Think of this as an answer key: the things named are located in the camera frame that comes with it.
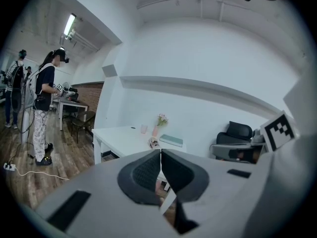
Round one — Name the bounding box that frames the brown chair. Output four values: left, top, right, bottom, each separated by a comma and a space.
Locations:
70, 110, 97, 144

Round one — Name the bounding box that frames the grey wall panel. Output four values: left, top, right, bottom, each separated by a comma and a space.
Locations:
101, 63, 117, 79

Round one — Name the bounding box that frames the white table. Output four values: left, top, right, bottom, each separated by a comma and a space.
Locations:
91, 125, 188, 166

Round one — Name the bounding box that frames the green book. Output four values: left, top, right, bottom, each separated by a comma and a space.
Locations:
158, 133, 184, 148

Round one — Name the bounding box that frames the black office chair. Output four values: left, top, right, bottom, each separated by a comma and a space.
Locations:
215, 120, 254, 146

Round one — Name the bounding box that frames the pink vase with flowers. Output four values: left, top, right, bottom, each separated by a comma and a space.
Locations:
152, 113, 169, 137

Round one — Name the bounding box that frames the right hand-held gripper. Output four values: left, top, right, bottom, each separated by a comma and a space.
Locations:
210, 76, 317, 238

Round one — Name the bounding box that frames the ceiling tube light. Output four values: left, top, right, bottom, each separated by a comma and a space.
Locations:
63, 13, 77, 36

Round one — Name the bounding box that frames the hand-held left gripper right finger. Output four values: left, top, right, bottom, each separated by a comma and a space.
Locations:
160, 148, 272, 238

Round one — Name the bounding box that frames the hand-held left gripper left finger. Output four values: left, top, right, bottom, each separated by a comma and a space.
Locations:
34, 149, 182, 238

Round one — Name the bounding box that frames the white extension cable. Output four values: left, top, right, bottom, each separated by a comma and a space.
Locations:
14, 168, 70, 181

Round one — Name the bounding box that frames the dark table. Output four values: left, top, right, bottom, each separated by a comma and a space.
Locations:
57, 96, 90, 131

